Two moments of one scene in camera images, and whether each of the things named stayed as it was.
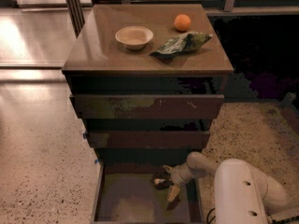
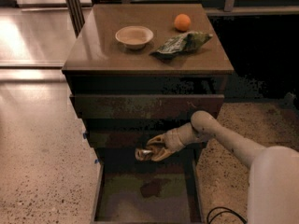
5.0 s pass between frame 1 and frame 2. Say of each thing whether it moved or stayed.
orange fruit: stayed
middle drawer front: stayed
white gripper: moved
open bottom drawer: stayed
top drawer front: stayed
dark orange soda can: moved
